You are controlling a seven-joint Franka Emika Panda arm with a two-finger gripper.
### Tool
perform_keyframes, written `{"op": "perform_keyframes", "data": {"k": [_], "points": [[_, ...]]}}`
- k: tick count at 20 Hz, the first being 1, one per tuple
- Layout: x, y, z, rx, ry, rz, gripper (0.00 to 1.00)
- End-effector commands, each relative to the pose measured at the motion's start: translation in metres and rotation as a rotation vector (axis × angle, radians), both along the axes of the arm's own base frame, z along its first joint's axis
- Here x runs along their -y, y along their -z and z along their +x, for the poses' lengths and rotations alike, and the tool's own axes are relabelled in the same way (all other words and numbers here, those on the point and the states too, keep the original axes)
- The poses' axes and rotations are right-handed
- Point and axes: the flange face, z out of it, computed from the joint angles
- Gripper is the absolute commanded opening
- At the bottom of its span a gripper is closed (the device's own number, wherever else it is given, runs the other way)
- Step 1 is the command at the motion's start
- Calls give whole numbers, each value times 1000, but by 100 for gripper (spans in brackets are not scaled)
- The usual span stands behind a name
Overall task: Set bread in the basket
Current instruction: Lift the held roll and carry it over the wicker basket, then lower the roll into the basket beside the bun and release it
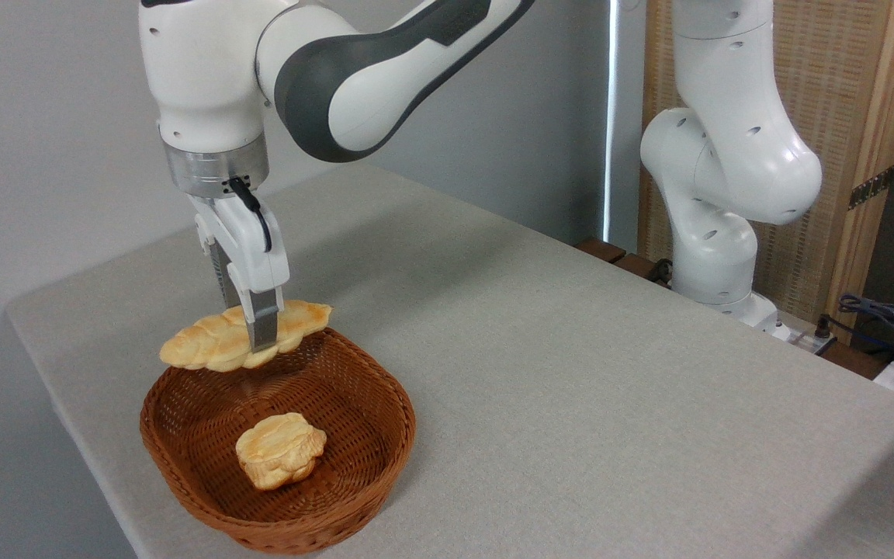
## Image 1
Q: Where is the blue-grey cable bundle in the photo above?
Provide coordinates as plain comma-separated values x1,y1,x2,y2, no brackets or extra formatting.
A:
838,293,894,363

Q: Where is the white power strip with plug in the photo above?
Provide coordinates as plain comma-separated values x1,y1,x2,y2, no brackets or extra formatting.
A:
775,314,837,356

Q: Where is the brown wicker basket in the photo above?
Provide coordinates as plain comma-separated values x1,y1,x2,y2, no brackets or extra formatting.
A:
140,326,418,555

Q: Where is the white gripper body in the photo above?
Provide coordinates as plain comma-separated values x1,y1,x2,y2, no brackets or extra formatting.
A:
187,190,291,295

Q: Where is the small round bread roll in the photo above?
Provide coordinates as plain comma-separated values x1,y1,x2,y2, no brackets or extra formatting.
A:
235,412,328,491

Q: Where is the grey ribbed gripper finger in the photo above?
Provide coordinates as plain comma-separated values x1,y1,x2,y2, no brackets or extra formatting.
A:
196,221,241,311
227,264,285,355

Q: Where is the long braided bread loaf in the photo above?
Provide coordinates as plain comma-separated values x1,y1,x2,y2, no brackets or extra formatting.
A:
159,300,334,373

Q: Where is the grey fabric tablecloth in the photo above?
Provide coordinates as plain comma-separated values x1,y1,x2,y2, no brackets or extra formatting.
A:
5,163,894,559

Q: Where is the metal screen hinge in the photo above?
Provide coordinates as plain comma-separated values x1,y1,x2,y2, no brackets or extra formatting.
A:
848,165,894,210

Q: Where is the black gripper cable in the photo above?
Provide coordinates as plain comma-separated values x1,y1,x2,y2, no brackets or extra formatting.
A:
223,177,273,253

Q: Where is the dark brown wooden slat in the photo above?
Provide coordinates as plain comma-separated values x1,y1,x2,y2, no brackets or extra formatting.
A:
576,237,627,265
818,342,888,381
612,253,673,290

